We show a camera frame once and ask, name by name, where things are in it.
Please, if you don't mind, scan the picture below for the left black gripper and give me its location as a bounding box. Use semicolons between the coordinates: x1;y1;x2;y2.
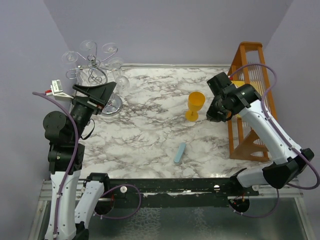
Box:
69;80;117;142

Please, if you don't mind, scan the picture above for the yellow plastic wine glass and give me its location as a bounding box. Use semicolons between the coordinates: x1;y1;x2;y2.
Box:
185;91;206;122

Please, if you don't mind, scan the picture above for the clear wine glass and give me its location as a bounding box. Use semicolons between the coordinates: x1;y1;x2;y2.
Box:
61;51;79;64
108;57;130;97
79;40;97;51
101;42;118;54

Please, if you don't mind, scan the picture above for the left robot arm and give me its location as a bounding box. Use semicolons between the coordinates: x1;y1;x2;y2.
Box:
39;80;116;240

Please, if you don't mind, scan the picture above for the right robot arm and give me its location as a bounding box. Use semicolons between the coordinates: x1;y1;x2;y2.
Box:
206;80;315;196

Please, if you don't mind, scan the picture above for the chrome wine glass rack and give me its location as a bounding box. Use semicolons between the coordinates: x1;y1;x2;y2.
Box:
66;41;124;117

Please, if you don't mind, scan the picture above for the yellow card in rack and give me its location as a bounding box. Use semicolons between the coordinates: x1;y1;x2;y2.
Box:
231;80;245;88

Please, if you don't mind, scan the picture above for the wooden dish rack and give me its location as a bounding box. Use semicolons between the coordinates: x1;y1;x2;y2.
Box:
227;41;271;163

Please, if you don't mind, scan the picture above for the light blue eraser bar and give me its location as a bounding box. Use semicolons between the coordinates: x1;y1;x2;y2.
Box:
173;142;186;164

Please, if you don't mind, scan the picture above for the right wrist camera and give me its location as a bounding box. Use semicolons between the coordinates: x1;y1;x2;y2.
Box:
206;72;232;96

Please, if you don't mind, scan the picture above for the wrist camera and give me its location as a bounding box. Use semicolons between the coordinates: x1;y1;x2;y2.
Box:
206;72;232;96
44;79;73;102

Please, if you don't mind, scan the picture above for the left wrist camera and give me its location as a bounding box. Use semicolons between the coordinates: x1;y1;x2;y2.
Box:
44;79;73;102

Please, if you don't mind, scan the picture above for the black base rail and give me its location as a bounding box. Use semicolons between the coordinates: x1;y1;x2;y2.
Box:
99;178;259;209

